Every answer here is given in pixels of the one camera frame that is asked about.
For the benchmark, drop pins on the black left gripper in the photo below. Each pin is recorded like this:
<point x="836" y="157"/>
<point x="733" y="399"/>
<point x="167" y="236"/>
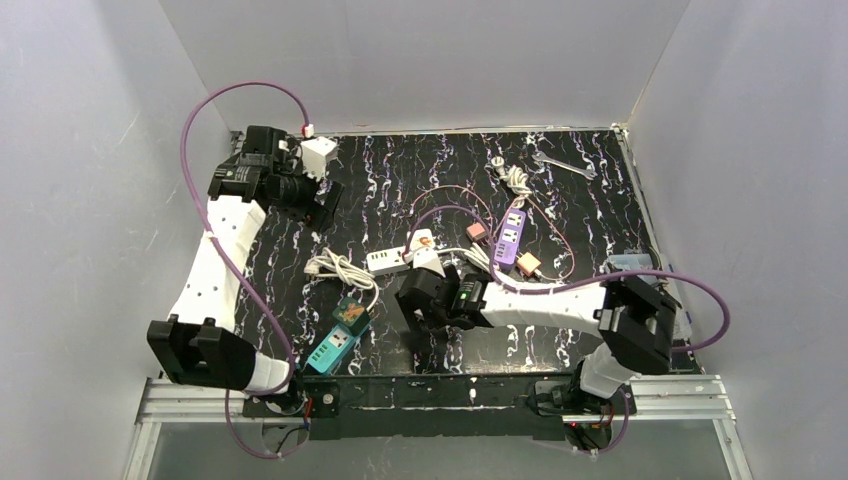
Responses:
<point x="324" y="201"/>

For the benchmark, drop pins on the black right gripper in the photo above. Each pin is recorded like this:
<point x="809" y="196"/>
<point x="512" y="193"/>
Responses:
<point x="411" y="299"/>

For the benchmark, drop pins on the white power strip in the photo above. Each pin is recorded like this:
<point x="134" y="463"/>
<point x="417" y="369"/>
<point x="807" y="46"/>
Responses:
<point x="390" y="261"/>

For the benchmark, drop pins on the green dragon socket cube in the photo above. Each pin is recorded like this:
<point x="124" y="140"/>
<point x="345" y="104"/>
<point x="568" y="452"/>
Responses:
<point x="352" y="316"/>

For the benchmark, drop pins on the purple power strip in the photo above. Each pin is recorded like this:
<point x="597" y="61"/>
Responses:
<point x="507" y="245"/>

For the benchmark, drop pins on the teal power strip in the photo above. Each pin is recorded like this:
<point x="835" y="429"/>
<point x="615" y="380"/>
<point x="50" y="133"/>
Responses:
<point x="330" y="352"/>

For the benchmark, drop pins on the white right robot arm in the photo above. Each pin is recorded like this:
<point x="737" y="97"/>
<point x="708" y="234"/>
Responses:
<point x="634" y="320"/>

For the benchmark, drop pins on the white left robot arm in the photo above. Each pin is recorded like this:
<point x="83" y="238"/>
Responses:
<point x="272" y="172"/>

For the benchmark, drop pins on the pink small plug adapter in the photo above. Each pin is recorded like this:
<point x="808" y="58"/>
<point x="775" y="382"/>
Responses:
<point x="477" y="232"/>

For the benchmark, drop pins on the silver wrench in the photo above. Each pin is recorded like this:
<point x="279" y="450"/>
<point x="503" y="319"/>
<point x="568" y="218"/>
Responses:
<point x="541" y="157"/>

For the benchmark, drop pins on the clear plastic parts box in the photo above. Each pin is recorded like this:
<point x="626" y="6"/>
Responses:
<point x="652" y="261"/>

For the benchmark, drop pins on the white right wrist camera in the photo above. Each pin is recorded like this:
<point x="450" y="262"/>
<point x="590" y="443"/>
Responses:
<point x="422" y="253"/>

